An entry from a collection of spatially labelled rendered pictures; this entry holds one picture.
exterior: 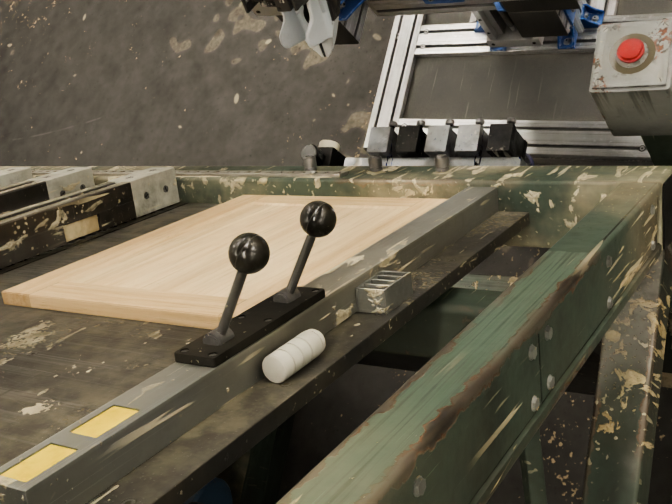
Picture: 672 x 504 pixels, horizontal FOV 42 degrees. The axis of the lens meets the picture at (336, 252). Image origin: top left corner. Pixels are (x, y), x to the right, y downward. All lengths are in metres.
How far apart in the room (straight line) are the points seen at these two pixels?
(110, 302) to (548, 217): 0.68
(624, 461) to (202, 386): 0.76
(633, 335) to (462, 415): 0.76
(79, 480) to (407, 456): 0.26
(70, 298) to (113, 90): 2.33
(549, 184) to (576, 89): 0.89
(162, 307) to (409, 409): 0.48
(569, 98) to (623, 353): 0.99
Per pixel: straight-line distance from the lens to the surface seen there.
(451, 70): 2.42
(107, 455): 0.73
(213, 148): 3.02
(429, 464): 0.65
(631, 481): 1.39
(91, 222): 1.62
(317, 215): 0.88
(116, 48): 3.57
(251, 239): 0.79
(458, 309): 1.12
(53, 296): 1.22
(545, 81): 2.30
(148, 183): 1.71
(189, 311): 1.05
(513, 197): 1.42
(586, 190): 1.38
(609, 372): 1.41
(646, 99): 1.43
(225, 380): 0.83
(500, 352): 0.76
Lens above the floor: 2.15
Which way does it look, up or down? 56 degrees down
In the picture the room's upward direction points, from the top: 58 degrees counter-clockwise
